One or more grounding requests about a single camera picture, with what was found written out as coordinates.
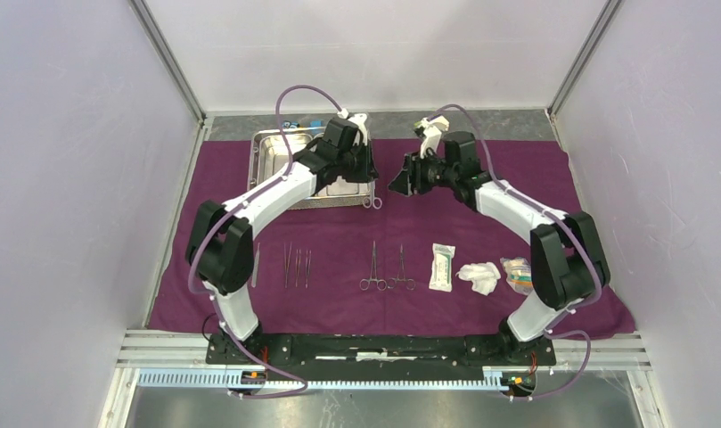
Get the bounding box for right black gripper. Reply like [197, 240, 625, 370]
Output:
[389, 147, 458, 197]

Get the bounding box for steel surgical scissors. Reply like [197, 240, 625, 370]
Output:
[362, 181, 383, 210]

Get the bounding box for steel surgical tray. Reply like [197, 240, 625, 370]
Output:
[248, 128, 368, 210]

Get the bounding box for purple cloth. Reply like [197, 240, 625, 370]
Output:
[148, 139, 636, 339]

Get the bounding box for steel forceps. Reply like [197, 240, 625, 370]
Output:
[294, 249, 302, 288]
[283, 243, 292, 288]

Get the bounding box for white suture packet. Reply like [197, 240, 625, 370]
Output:
[429, 243, 455, 292]

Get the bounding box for white gauze wad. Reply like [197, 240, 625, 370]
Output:
[456, 262, 501, 296]

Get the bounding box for clear bag of supplies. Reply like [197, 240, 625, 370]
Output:
[500, 257, 534, 295]

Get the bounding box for steel scalpel handle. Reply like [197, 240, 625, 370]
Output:
[250, 243, 260, 288]

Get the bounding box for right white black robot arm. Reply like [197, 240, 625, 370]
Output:
[389, 128, 611, 364]

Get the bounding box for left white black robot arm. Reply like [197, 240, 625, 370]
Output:
[185, 113, 378, 364]

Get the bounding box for green white toy block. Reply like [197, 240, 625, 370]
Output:
[414, 112, 449, 135]

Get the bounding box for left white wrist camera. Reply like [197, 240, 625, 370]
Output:
[337, 109, 370, 146]

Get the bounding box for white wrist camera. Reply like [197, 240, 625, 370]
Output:
[417, 128, 446, 158]
[337, 109, 370, 146]

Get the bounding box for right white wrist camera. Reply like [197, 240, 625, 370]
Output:
[417, 128, 446, 158]

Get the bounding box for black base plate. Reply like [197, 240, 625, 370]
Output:
[243, 333, 557, 366]

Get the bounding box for blue toothed cable rail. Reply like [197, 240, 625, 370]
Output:
[136, 368, 508, 392]

